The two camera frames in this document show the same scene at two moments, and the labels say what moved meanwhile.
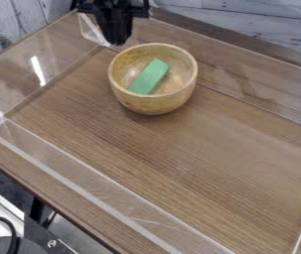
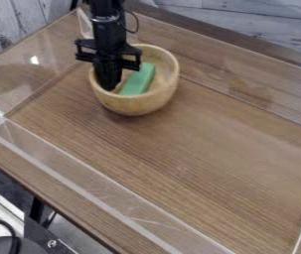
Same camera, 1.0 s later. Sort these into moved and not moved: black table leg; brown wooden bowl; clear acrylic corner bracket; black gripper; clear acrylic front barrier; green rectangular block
Moved: black gripper; brown wooden bowl; green rectangular block
Not moved: clear acrylic corner bracket; black table leg; clear acrylic front barrier
